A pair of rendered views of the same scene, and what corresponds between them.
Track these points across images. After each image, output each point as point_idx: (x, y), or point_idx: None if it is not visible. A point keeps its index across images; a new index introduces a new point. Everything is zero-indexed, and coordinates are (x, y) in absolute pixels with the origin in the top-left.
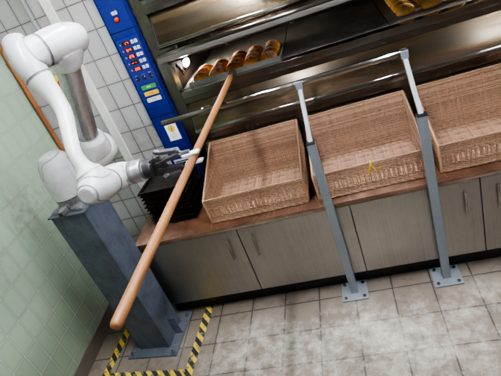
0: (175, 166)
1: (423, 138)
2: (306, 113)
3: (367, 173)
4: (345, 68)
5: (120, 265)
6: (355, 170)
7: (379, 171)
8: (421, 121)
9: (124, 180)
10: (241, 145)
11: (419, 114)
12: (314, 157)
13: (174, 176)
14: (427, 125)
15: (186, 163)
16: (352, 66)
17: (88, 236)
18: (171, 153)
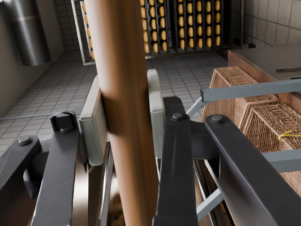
0: (161, 168)
1: (227, 89)
2: (205, 200)
3: (299, 138)
4: (158, 181)
5: None
6: (299, 148)
7: (293, 131)
8: (207, 91)
9: None
10: None
11: (201, 96)
12: (271, 155)
13: (289, 190)
14: (212, 88)
15: (152, 128)
16: (158, 176)
17: None
18: (13, 169)
